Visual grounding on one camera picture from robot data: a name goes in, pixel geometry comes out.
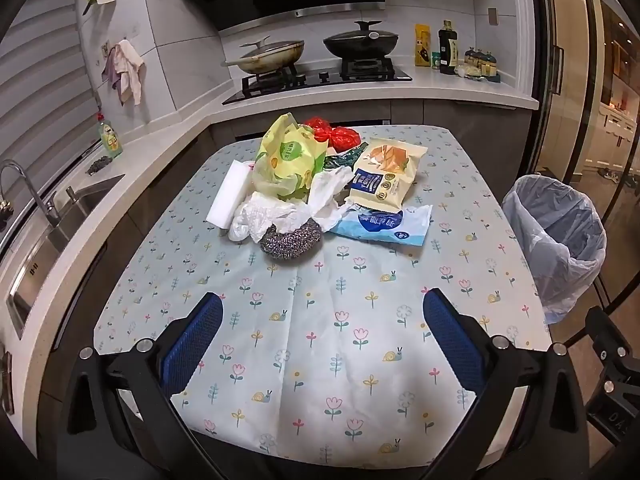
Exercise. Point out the steel wool scrubber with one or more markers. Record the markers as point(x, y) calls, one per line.
point(288, 246)

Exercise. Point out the red plastic bag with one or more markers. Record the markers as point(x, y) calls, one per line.
point(341, 139)

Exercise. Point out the white paper towel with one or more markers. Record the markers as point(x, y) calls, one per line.
point(260, 212)

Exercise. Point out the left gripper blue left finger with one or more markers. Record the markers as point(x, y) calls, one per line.
point(185, 341)

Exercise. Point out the small green jar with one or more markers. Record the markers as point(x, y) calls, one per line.
point(436, 60)

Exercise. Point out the dark green foil packet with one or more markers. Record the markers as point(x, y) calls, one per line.
point(347, 158)

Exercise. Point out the steel kitchen sink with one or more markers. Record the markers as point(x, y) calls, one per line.
point(45, 252)

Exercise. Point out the black wok with lid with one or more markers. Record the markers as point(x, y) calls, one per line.
point(365, 43)

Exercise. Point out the green dish soap bottle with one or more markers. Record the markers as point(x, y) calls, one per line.
point(108, 136)

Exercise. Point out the blue wet wipe packet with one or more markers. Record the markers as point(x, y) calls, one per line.
point(406, 227)

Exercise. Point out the yellow packet on counter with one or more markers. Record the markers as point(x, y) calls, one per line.
point(422, 45)

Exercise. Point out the chrome faucet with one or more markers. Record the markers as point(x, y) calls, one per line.
point(48, 208)

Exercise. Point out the beige frying pan with lid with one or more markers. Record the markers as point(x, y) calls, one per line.
point(266, 57)

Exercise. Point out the trash bin with plastic liner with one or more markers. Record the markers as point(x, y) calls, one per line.
point(562, 239)

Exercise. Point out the dark scouring pad on counter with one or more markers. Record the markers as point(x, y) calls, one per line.
point(99, 164)

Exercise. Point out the beige bread snack packet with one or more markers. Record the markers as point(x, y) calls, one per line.
point(383, 174)

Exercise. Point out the dark soy sauce bottle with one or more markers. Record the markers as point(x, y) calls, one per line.
point(448, 48)

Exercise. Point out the white foam block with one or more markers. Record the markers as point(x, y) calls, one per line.
point(231, 193)

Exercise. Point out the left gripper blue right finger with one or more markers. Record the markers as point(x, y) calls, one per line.
point(461, 342)

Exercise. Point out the hanging pink cloth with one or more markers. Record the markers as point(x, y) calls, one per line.
point(122, 71)

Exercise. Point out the yellow green snack bag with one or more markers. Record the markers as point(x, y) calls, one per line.
point(287, 160)

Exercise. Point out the black gas stove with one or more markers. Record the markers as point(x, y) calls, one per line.
point(291, 78)

